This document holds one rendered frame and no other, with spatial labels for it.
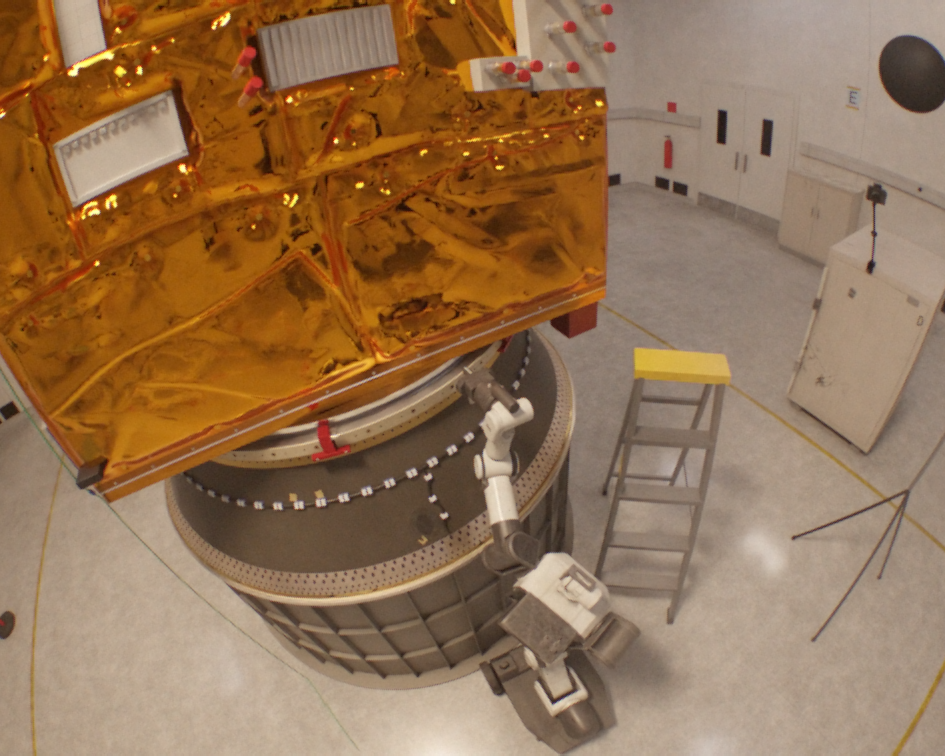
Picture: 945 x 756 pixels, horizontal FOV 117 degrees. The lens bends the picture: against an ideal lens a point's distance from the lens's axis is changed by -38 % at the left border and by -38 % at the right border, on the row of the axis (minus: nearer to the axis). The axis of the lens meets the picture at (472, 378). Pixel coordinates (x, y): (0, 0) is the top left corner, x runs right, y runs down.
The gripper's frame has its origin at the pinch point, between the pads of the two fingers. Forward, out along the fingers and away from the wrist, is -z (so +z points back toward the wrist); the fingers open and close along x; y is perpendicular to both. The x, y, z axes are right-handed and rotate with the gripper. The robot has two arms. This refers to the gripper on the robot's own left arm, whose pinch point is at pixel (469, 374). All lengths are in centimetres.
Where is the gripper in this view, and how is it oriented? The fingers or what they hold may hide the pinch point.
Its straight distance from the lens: 142.2
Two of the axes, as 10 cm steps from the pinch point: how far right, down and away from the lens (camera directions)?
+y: 1.2, 7.8, 6.2
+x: -8.8, 3.7, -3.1
